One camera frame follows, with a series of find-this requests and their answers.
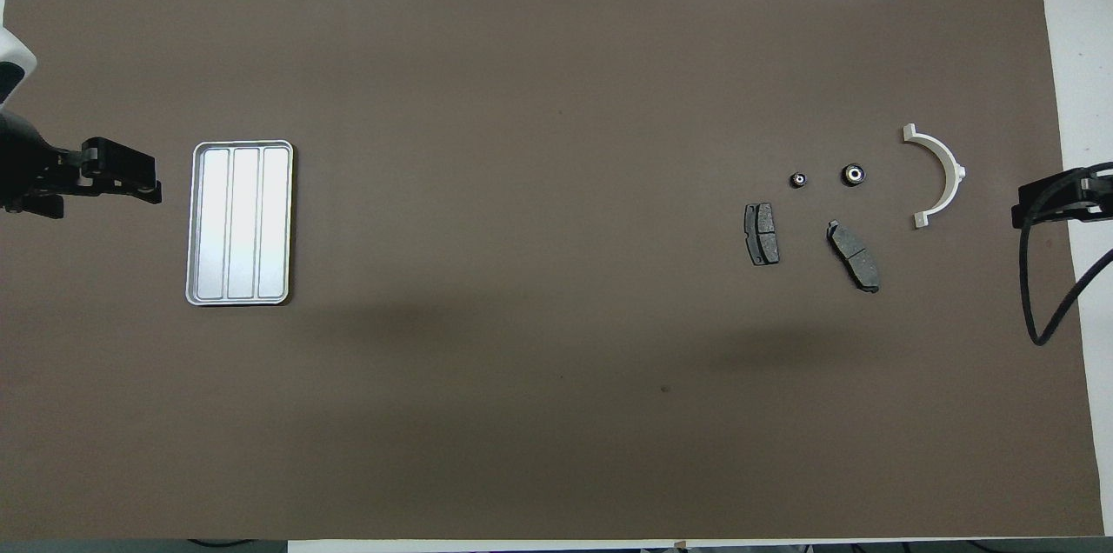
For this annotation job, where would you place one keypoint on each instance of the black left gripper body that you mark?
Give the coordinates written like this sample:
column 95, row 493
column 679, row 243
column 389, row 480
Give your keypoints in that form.
column 35, row 166

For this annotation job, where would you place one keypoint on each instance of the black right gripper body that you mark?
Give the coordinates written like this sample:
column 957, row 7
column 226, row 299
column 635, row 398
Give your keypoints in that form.
column 1097, row 195

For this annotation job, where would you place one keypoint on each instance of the large black bearing gear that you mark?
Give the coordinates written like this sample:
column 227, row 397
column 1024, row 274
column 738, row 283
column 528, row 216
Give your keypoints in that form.
column 855, row 174

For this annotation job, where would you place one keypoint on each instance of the small black bearing gear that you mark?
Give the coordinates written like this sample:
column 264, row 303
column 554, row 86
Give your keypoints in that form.
column 797, row 180

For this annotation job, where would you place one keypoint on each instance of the silver metal tray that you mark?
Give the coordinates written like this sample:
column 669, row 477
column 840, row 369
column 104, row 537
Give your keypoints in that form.
column 239, row 223

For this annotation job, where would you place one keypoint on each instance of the long grey brake pad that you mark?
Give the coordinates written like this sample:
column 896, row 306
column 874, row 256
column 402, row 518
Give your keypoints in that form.
column 854, row 257

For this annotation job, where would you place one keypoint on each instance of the short grey brake pad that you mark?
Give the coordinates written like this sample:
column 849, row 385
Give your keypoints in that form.
column 763, row 233

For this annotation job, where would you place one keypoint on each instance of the brown table mat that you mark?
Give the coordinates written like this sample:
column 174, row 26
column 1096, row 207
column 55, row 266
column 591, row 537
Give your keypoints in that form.
column 522, row 275

